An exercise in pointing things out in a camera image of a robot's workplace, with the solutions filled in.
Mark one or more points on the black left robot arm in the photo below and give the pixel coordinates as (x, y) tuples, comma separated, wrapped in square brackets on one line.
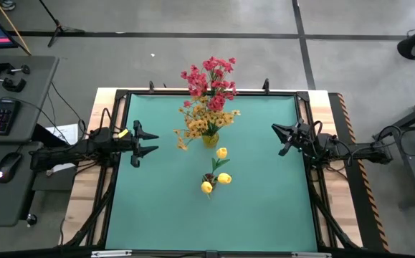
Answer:
[(67, 154)]

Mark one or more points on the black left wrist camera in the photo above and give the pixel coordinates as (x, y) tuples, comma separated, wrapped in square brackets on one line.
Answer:
[(124, 141)]

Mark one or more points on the yellow artificial tulip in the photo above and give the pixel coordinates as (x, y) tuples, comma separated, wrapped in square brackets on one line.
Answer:
[(206, 187), (224, 178), (221, 153)]

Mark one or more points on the wooden stick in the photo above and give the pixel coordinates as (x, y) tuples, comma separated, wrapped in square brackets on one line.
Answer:
[(13, 28)]

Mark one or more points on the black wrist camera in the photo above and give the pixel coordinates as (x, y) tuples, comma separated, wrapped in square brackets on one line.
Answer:
[(124, 141), (302, 143)]

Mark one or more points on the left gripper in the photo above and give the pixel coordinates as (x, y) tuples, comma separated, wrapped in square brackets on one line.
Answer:
[(124, 143)]

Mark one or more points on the black desk clamp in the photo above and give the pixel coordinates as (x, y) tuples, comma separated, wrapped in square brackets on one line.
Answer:
[(10, 68), (8, 85)]

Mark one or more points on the grey side desk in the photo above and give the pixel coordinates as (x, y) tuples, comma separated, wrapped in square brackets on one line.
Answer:
[(10, 200)]

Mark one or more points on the black frame mount clamp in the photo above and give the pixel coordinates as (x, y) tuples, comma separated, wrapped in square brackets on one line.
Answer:
[(151, 86), (265, 85)]

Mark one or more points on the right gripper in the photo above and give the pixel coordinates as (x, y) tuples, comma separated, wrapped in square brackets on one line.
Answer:
[(305, 141)]

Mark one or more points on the teal table mat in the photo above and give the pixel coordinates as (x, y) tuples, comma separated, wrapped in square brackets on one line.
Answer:
[(157, 208)]

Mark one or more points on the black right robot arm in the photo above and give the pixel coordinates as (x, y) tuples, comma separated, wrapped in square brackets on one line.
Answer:
[(365, 154)]

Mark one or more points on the black round knob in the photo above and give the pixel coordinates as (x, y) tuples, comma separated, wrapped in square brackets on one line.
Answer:
[(31, 219)]

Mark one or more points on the black tripod stand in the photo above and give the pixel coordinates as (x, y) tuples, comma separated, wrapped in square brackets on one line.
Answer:
[(59, 28)]

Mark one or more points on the white paper sheets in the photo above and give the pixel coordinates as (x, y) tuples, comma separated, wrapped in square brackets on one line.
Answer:
[(67, 130)]

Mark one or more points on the black computer mouse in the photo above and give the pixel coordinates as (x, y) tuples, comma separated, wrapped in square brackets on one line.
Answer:
[(9, 166)]

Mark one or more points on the red ribbed glass vase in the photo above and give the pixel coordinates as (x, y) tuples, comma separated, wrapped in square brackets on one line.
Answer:
[(209, 177)]

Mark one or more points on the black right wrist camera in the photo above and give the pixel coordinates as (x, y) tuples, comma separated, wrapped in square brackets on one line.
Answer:
[(302, 143)]

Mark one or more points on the silver metal bracket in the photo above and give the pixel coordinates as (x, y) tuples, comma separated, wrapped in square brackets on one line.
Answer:
[(311, 254), (110, 253)]

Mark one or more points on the yellow tape label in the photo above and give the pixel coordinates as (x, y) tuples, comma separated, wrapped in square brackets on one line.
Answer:
[(123, 133)]

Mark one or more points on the yellow glass vase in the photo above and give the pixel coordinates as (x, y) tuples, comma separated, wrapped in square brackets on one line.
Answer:
[(210, 140)]

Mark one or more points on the black metal table frame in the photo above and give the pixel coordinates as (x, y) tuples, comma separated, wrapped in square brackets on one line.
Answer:
[(121, 95)]

